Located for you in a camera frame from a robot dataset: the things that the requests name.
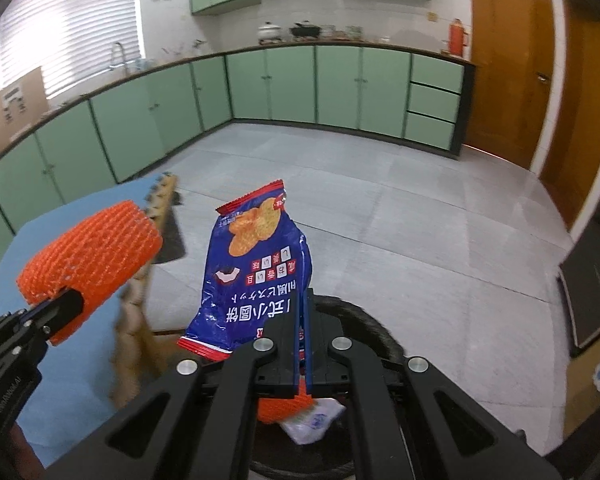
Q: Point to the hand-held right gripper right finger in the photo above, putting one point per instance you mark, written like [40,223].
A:
[310,340]

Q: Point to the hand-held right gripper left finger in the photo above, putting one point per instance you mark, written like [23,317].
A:
[293,340]

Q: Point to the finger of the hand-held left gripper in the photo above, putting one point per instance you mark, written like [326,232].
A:
[65,312]

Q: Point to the black trash bin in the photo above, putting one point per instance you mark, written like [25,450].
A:
[367,327]

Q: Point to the orange foam fruit net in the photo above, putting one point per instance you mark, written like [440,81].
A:
[280,407]
[90,250]

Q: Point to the blue snack bag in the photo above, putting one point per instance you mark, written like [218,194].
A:
[250,270]

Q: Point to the person's left hand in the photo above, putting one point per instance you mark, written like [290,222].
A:
[27,452]

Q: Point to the blue scalloped tablecloth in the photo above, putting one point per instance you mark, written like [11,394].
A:
[80,390]

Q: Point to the white plastic wrapper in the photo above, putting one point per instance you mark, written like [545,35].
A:
[315,420]

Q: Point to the brown cardboard box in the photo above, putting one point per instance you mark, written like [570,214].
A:
[15,110]

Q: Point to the green lower cabinets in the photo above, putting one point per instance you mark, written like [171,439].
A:
[280,85]

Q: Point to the metal faucet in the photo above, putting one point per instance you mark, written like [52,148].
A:
[116,52]

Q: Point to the white window blind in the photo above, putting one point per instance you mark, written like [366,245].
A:
[75,25]

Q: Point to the black flat panel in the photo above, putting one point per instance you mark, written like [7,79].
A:
[595,290]

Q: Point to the white cooking pot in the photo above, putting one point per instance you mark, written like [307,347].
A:
[270,32]

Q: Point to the glass jar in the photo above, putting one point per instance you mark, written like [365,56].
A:
[355,33]
[328,32]

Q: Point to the black wok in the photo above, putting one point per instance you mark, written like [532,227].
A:
[305,31]

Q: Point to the red thermos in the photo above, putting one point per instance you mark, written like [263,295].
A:
[457,37]

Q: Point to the brown wooden door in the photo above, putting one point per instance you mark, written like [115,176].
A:
[505,60]
[585,125]

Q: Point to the wall socket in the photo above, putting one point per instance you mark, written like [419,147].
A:
[432,17]

